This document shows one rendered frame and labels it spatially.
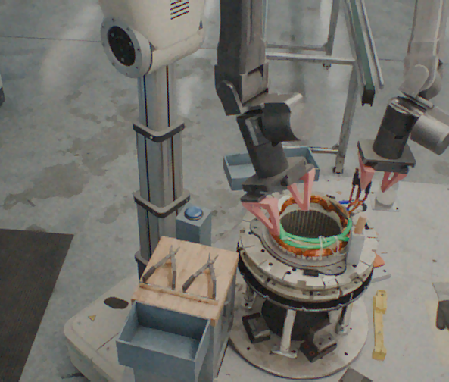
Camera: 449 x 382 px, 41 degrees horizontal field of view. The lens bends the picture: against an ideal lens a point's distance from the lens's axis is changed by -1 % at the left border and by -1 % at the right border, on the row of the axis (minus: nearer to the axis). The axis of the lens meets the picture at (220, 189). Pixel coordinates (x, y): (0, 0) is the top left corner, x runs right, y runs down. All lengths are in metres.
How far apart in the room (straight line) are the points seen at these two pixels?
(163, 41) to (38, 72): 3.01
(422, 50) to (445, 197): 1.06
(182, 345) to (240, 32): 0.71
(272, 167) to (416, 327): 0.86
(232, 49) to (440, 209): 1.30
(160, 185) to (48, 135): 2.08
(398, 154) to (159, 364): 0.63
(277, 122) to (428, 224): 1.17
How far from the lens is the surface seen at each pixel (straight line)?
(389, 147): 1.16
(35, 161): 3.51
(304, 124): 0.92
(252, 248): 1.37
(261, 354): 1.55
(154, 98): 1.53
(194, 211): 1.53
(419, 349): 1.68
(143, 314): 1.34
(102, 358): 2.23
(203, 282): 1.34
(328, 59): 3.02
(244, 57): 0.91
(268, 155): 0.97
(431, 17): 1.17
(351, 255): 1.36
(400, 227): 1.97
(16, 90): 4.18
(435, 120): 1.12
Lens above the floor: 2.08
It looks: 40 degrees down
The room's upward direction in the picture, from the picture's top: 2 degrees clockwise
